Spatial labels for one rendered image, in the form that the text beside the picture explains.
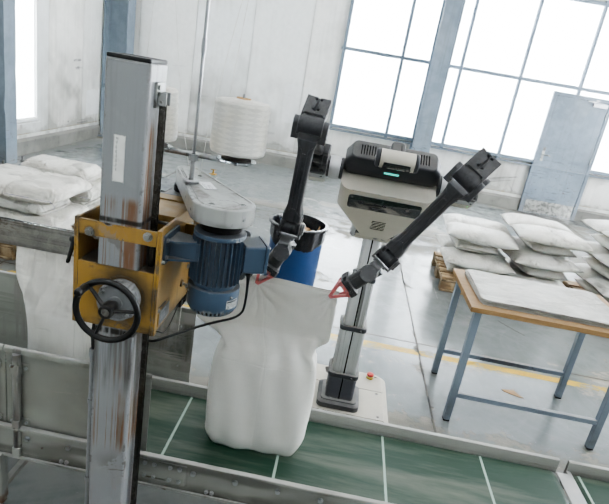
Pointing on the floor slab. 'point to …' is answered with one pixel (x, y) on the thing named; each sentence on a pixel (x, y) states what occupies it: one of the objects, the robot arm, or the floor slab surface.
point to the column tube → (128, 112)
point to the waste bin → (297, 265)
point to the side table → (529, 364)
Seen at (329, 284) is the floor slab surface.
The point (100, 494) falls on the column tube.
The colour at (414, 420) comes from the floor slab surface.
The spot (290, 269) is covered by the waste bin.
